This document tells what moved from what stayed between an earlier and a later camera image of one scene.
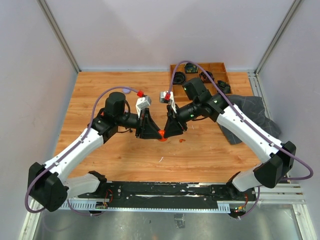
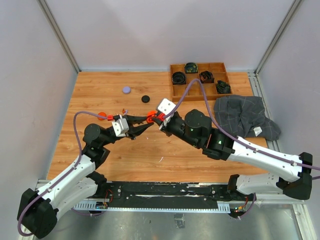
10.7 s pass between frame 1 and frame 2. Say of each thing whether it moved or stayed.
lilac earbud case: stayed
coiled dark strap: stayed
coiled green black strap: stayed
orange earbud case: moved
